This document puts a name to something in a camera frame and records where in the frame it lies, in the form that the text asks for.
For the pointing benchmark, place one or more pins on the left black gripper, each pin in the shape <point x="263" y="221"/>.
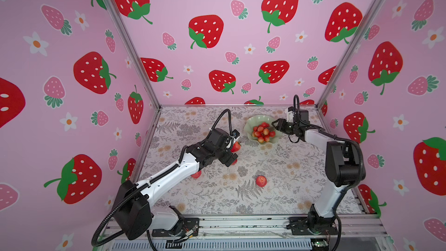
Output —
<point x="227" y="158"/>

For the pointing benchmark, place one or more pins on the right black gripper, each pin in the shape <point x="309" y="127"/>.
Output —
<point x="281" y="125"/>

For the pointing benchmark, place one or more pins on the red cherry bunch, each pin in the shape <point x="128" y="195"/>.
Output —
<point x="263" y="133"/>

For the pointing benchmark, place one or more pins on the red fake apple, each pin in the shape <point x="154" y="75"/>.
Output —
<point x="196" y="175"/>
<point x="261" y="181"/>

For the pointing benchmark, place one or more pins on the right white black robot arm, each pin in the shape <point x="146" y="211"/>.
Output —
<point x="344" y="169"/>

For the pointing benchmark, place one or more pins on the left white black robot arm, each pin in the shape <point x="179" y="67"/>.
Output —
<point x="134" y="210"/>

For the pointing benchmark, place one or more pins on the light green scalloped bowl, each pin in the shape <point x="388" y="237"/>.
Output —
<point x="257" y="120"/>

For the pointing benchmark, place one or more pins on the aluminium rail base frame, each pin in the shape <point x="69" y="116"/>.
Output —
<point x="265" y="233"/>

